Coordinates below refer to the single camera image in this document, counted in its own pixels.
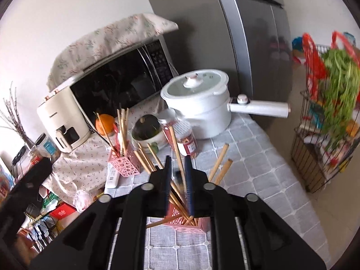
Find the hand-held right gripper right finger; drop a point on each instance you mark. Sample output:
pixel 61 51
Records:
pixel 189 187

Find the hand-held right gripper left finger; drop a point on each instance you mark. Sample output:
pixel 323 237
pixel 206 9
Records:
pixel 168 187

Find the light wooden chopstick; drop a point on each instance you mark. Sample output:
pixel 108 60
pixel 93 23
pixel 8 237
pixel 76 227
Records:
pixel 218 161
pixel 177 154
pixel 126 126
pixel 107 133
pixel 223 171

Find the bunch of wooden chopsticks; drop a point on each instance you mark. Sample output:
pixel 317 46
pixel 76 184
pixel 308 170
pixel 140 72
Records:
pixel 144 160

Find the large pink perforated basket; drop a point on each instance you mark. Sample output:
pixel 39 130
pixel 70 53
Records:
pixel 180 225

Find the red cardboard box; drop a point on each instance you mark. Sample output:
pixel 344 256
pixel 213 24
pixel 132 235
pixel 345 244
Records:
pixel 63 211

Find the short clear jar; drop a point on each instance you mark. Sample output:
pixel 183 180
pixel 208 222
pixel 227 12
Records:
pixel 188 140

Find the white ceramic bowl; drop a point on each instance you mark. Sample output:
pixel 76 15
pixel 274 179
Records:
pixel 152 142

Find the small pink perforated basket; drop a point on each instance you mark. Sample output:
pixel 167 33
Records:
pixel 125 164

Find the clear jar with blue label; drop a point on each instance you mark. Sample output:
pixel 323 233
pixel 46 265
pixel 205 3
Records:
pixel 47 147

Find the translucent plastic bag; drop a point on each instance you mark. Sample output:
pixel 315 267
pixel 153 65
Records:
pixel 83 201

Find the tall clear jar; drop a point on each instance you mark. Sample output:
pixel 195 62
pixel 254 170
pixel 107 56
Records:
pixel 166 126

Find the dark green squash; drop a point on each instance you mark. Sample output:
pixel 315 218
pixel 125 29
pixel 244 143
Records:
pixel 144 128

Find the small floral print cloth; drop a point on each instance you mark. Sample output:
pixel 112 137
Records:
pixel 84 168

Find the grey quilted tablecloth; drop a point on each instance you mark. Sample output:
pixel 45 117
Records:
pixel 253 168

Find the dry branches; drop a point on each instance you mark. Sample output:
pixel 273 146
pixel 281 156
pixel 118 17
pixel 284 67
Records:
pixel 14 118

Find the cream air fryer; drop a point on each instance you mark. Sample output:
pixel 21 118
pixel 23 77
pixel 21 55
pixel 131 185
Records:
pixel 56 118

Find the white electric pot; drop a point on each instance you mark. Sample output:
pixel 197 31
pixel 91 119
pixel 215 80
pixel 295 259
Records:
pixel 202 104

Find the orange fruit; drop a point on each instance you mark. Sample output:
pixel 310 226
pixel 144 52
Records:
pixel 105 125

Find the black microwave oven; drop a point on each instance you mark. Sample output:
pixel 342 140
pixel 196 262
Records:
pixel 118 84

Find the silver refrigerator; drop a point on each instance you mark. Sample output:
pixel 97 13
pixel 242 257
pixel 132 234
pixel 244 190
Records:
pixel 225 33

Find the leaf print cloth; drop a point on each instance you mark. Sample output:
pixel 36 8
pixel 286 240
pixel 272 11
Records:
pixel 107 39

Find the red plastic bag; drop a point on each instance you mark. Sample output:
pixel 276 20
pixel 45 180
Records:
pixel 344 45
pixel 312 64

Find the blue plastic container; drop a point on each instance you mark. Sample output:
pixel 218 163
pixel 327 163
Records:
pixel 296 44

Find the bunch of leafy greens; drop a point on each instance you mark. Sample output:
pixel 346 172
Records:
pixel 340 90

